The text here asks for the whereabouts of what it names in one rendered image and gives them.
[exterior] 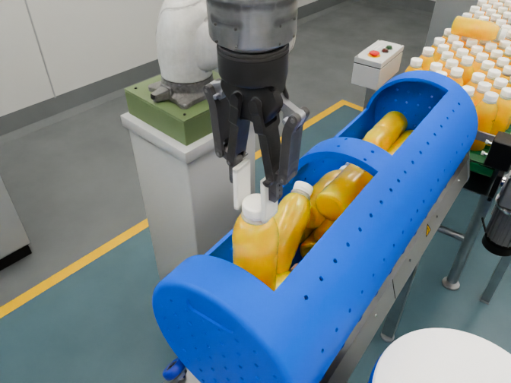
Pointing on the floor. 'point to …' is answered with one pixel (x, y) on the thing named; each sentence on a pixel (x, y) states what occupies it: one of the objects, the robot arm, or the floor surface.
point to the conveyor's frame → (490, 184)
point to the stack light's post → (495, 279)
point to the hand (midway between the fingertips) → (255, 191)
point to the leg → (397, 310)
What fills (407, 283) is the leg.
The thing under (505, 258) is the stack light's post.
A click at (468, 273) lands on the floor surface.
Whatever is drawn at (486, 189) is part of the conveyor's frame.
